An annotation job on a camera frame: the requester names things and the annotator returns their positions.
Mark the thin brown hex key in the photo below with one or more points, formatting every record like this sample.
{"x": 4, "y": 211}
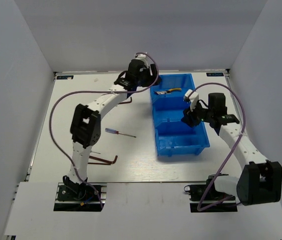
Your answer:
{"x": 127, "y": 101}

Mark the brown hex key long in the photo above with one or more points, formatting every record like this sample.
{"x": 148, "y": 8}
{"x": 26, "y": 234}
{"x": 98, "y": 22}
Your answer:
{"x": 101, "y": 161}

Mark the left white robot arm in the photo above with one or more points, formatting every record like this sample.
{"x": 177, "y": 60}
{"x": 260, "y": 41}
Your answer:
{"x": 86, "y": 123}

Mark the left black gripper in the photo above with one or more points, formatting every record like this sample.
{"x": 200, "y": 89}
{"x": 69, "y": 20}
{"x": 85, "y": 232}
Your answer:
{"x": 150, "y": 77}

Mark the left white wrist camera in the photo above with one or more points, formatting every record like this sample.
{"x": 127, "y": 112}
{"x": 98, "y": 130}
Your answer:
{"x": 146, "y": 64}

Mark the blue handled screwdriver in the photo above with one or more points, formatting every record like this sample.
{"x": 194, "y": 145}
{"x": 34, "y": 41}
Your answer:
{"x": 116, "y": 132}

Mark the yellow needle-nose pliers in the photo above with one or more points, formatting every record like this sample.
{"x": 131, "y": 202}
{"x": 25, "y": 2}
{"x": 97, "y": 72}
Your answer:
{"x": 161, "y": 92}

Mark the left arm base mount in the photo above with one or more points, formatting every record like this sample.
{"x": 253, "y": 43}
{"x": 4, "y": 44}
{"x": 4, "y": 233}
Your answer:
{"x": 86, "y": 201}

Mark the blue plastic sorting bin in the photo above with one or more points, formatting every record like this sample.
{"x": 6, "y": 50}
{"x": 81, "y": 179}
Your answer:
{"x": 173, "y": 137}

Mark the yellow combination pliers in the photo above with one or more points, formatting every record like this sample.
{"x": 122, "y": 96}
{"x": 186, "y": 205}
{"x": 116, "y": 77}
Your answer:
{"x": 173, "y": 90}

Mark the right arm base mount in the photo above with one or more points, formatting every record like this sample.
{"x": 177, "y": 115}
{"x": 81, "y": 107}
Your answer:
{"x": 195, "y": 192}

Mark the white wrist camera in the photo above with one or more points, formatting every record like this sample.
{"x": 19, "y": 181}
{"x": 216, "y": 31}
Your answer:
{"x": 191, "y": 97}
{"x": 146, "y": 64}

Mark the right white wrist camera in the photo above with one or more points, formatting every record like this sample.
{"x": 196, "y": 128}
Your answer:
{"x": 191, "y": 97}

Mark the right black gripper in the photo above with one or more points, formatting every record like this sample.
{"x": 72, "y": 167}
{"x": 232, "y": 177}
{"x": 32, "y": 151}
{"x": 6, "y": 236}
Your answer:
{"x": 189, "y": 117}

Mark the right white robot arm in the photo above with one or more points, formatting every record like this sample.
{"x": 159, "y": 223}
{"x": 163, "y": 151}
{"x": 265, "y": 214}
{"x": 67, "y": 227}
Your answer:
{"x": 260, "y": 181}

